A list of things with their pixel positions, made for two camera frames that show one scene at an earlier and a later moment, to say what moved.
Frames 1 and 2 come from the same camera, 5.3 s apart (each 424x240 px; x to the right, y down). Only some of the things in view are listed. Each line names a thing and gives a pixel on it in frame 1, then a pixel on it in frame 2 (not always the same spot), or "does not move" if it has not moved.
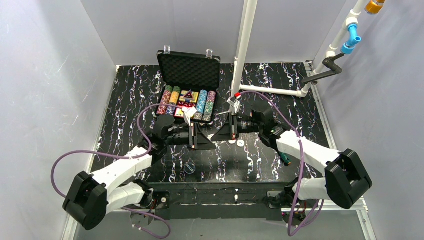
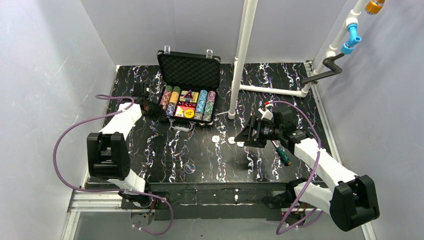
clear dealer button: x=190 y=168 does not move
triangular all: x=189 y=95 does not move
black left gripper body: x=192 y=138 -> x=140 y=90
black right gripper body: x=234 y=127 -> x=252 y=131
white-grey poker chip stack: x=198 y=115 does not move
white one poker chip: x=240 y=143 does not move
